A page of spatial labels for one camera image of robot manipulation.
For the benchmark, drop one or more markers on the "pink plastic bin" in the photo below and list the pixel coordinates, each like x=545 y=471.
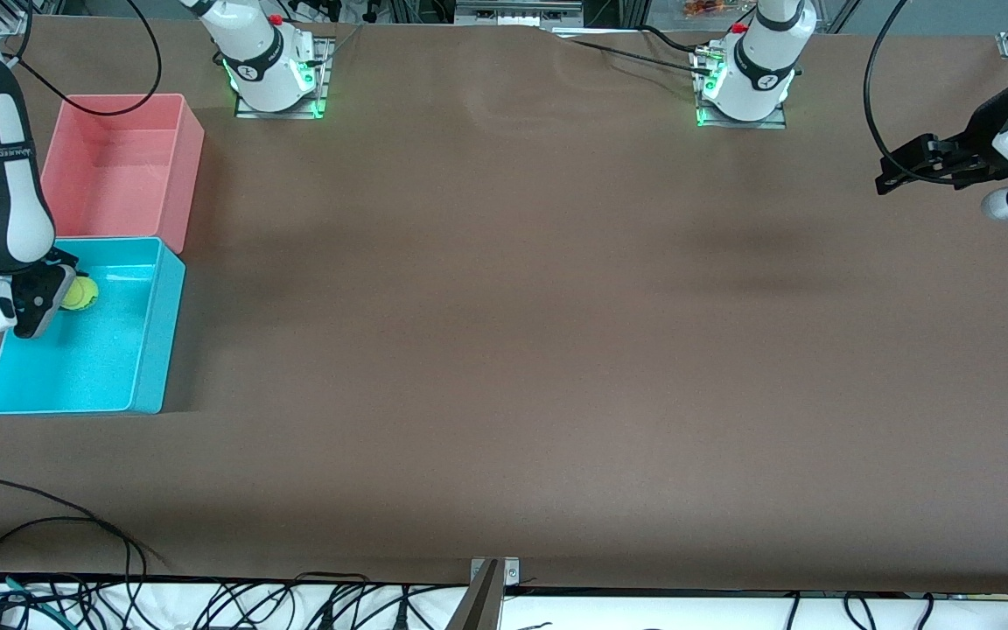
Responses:
x=128 y=175

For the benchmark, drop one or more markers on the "orange object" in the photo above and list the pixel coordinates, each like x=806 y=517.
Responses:
x=705 y=8

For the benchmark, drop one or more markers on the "aluminium frame profile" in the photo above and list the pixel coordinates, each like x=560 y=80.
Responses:
x=517 y=13

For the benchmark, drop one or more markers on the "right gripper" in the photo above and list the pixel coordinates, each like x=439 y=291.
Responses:
x=64 y=260

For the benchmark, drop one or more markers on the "dark metal camera pole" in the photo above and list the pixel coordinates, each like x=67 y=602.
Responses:
x=478 y=608

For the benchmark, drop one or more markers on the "blue plastic bin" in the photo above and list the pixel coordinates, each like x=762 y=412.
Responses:
x=93 y=359

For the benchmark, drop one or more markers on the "silver mounting bracket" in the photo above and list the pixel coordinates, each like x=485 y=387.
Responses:
x=511 y=573

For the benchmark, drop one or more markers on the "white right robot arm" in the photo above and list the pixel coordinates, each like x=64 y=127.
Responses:
x=5 y=175

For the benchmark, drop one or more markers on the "yellow-green tennis ball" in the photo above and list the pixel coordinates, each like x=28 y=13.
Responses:
x=84 y=293

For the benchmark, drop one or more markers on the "aluminium side rail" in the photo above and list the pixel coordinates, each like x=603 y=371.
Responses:
x=7 y=24

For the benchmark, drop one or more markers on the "brown table cover sheet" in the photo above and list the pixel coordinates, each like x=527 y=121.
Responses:
x=504 y=350

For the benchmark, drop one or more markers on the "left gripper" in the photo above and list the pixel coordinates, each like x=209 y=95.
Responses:
x=983 y=129

